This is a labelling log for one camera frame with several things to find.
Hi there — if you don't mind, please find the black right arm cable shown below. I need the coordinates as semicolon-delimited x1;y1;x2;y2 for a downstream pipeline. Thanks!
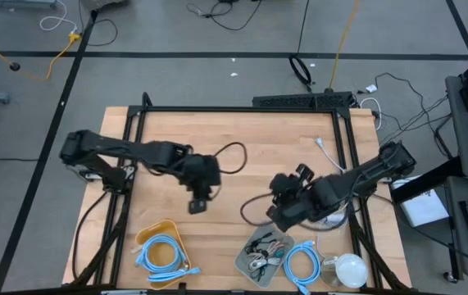
239;192;276;228

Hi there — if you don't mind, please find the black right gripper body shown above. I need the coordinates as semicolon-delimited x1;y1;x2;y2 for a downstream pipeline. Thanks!
269;172;342;219

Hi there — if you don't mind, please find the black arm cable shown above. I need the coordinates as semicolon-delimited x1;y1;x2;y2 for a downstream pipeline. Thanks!
212;142;248;175
239;192;276;228

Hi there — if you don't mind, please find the light blue cable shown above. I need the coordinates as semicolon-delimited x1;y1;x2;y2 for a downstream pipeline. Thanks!
147;265;202;284
134;233;189;275
283;240;321;295

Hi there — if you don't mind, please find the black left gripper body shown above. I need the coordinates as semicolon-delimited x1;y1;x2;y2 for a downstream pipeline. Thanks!
179;153;223;202

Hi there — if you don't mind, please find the yellow floor cord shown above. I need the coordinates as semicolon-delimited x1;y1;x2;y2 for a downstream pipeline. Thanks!
328;0;361;92

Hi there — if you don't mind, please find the yellow extension cord with plug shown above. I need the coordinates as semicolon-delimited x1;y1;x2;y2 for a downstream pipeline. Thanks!
0;28;83;81

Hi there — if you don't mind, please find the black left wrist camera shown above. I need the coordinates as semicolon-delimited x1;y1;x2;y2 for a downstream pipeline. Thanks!
188;198;209;215

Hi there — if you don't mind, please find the black coiled floor cable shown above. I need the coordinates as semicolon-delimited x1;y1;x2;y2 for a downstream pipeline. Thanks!
289;0;314;93

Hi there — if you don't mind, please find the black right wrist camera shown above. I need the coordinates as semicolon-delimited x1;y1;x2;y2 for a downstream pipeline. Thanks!
297;163;315;184

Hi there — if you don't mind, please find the white floor cable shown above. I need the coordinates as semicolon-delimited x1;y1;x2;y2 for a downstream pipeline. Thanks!
39;0;80;34

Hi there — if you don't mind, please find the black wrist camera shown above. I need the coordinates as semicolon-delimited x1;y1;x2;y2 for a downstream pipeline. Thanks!
188;198;209;215
297;163;315;184

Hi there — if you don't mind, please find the black perforated box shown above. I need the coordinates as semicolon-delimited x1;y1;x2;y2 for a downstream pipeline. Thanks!
252;91;354;110

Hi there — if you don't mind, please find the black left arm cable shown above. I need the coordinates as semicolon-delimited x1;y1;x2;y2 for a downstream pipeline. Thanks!
212;142;248;175

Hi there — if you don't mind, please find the grey plastic bin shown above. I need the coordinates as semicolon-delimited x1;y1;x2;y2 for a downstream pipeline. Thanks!
234;224;295;289

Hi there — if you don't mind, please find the clear round plastic lid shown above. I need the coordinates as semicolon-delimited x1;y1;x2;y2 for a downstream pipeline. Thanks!
316;227;352;259

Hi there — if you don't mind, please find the white paper sheet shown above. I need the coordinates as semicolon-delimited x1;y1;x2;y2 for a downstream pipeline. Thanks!
391;175;450;228

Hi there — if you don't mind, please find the black desk beam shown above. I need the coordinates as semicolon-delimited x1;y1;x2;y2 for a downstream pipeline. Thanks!
388;157;464;205

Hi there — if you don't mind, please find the yellow oval plastic bin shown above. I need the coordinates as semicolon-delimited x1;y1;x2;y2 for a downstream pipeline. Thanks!
134;219;193;291

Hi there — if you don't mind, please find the white thin cable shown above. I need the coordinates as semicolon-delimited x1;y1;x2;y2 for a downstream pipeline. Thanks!
314;137;348;173

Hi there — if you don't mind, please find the black aluminium table frame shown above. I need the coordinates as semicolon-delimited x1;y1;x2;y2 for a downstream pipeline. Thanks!
61;92;413;295

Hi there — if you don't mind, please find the clear container with white dome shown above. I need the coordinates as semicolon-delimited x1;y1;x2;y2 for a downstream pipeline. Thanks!
320;252;369;288

